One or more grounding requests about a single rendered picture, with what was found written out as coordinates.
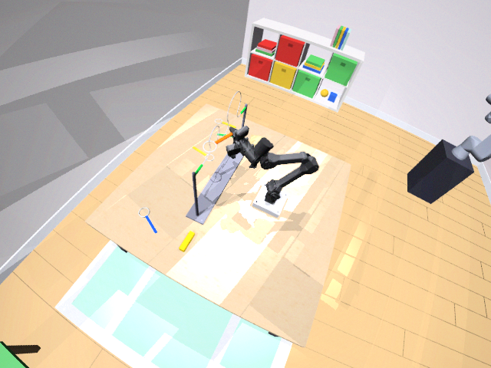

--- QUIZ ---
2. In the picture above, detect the orange handle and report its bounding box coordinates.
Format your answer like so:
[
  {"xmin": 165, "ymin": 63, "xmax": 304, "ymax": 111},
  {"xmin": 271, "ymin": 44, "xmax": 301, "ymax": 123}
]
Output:
[{"xmin": 203, "ymin": 133, "xmax": 233, "ymax": 153}]

